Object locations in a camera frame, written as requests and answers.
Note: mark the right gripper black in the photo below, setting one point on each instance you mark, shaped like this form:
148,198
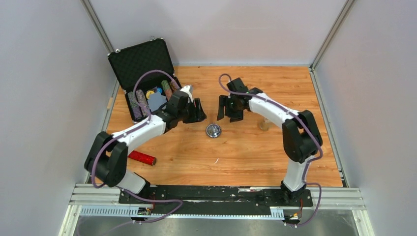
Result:
224,101

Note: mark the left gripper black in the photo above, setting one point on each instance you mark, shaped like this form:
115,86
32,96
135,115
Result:
198,115

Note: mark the orange black chip stack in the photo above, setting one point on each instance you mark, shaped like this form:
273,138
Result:
174,85

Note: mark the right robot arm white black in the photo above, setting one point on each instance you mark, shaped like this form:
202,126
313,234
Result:
302,141

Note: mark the pink green chip stack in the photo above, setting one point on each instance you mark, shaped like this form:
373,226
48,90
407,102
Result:
167,89

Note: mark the yellow dealer button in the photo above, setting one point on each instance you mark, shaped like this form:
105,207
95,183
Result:
149,93

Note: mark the clear pill bottle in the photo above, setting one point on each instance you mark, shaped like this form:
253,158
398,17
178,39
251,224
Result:
265,124

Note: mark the red glitter tube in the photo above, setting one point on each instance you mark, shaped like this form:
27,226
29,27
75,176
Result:
143,158

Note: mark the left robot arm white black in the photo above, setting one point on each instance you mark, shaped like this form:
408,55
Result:
107,158

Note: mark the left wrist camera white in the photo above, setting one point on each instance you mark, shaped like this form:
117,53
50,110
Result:
188,90

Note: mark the blue playing card deck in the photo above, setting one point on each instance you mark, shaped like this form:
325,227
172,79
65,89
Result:
156,100

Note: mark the purple chip stack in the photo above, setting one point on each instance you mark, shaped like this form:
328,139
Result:
143,102

